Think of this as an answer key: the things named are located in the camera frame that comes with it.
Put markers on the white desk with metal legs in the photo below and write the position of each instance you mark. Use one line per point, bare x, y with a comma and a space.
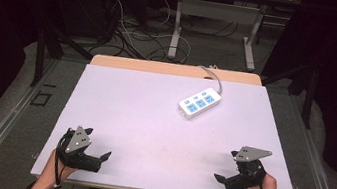
219, 11

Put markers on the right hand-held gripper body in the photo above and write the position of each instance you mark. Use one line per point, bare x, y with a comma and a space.
247, 173

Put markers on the black metal stand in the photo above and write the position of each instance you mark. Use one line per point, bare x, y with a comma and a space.
41, 55
306, 91

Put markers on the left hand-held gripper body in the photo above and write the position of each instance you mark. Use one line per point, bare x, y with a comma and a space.
79, 143

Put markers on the white board sheet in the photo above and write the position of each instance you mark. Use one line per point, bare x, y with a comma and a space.
157, 133

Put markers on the white power strip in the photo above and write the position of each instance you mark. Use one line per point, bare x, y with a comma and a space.
200, 103

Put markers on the wooden table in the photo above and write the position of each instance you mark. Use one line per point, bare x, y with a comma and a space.
160, 67

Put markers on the person's left hand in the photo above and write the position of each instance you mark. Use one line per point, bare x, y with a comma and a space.
51, 168

